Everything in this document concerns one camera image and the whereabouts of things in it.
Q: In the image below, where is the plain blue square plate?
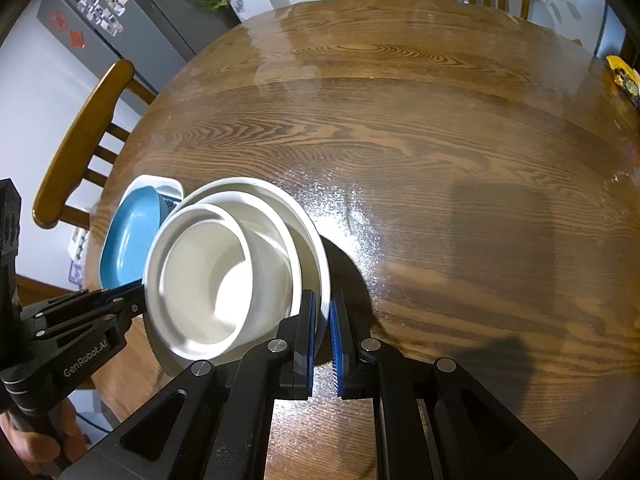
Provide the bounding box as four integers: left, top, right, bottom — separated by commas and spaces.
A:
100, 186, 169, 289

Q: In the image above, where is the blue patterned square plate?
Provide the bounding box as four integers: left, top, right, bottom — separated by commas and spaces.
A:
121, 174, 185, 221

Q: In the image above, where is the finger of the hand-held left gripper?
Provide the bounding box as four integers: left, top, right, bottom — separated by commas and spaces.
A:
22, 281, 146, 324
32, 292, 147, 349

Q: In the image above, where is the white patterned box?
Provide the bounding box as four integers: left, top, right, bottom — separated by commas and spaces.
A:
66, 227, 94, 286

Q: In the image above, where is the small deep white bowl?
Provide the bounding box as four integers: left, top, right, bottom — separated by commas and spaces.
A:
145, 191, 304, 361

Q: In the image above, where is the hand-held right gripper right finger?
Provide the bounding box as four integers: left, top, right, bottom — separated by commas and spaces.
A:
329, 289, 576, 480

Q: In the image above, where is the large white bowl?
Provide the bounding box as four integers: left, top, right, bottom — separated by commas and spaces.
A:
144, 176, 332, 368

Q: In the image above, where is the grey fridge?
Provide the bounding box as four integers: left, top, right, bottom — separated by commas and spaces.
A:
37, 0, 246, 107

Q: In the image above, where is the white ceramic cup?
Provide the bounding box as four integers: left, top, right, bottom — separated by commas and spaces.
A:
159, 203, 257, 347

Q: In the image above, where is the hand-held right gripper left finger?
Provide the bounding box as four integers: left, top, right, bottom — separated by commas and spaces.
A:
65, 289, 321, 480

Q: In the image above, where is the person's left hand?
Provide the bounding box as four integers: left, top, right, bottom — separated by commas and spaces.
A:
0, 400, 84, 477

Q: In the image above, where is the yellow snack bag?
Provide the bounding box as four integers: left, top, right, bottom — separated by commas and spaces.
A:
606, 55, 640, 109

